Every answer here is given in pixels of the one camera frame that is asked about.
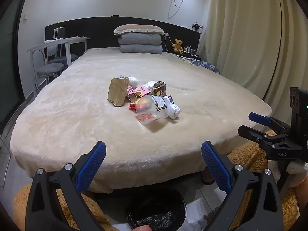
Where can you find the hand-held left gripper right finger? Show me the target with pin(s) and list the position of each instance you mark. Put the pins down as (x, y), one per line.
(216, 166)

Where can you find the gold foil package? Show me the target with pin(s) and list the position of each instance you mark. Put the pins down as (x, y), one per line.
(118, 91)

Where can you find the metal folding rack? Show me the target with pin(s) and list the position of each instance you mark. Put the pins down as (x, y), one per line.
(6, 163)

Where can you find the person's left hand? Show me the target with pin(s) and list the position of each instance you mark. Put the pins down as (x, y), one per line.
(140, 228)

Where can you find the black trash bin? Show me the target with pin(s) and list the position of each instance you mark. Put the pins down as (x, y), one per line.
(154, 211)

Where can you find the red wrapper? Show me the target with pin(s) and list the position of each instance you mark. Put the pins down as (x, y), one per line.
(132, 105)

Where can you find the beige plush blanket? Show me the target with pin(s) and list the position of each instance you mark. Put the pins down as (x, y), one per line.
(72, 115)

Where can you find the brown slipper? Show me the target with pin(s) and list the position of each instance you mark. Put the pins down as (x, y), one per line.
(207, 178)

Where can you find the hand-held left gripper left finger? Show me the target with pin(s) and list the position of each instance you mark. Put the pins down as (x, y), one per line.
(93, 166)

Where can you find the clear plastic wrap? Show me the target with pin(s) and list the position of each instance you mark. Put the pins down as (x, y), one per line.
(149, 84)

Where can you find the dark framed glass door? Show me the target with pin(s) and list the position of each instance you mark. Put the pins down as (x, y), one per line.
(9, 65)

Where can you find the clear plastic bag with print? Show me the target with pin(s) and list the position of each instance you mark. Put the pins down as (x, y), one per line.
(146, 110)

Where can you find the orange plush clothing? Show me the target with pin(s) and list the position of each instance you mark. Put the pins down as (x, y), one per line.
(243, 154)

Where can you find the person's right forearm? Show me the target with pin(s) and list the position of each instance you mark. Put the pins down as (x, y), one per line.
(302, 197)

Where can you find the brown snack packet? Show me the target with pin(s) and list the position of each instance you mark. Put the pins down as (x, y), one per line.
(160, 89)

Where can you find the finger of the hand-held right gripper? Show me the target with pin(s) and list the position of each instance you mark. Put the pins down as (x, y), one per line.
(258, 118)
(255, 134)

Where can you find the metal chair grey cushion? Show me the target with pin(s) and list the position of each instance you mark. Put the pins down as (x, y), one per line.
(63, 58)
(49, 68)

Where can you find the cream curtain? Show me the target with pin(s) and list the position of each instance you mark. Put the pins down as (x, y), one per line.
(252, 41)

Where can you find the white plastic bag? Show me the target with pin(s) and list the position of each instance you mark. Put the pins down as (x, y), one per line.
(169, 108)

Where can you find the blue patterned cloth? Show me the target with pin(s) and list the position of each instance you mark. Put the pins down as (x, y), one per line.
(204, 63)

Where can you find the black headboard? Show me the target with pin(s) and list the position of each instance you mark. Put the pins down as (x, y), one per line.
(101, 31)

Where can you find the small pink snack box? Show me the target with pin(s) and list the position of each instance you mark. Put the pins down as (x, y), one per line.
(142, 92)

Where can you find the white table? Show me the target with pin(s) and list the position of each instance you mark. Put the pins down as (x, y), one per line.
(67, 41)

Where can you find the black nightstand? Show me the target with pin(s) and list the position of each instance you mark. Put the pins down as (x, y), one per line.
(190, 55)

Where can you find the grey folded quilt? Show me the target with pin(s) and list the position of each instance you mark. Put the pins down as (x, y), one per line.
(139, 39)
(140, 48)

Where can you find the long pink cookie box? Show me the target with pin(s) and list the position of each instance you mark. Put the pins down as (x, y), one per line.
(131, 96)

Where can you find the group of small bottles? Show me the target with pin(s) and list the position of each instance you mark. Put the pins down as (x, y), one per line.
(189, 49)

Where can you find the black figurine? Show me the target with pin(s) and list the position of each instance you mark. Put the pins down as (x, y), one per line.
(197, 26)

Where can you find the white tissue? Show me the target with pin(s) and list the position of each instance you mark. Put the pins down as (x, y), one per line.
(133, 80)

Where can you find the brown teddy bear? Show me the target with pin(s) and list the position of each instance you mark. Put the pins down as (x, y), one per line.
(177, 45)

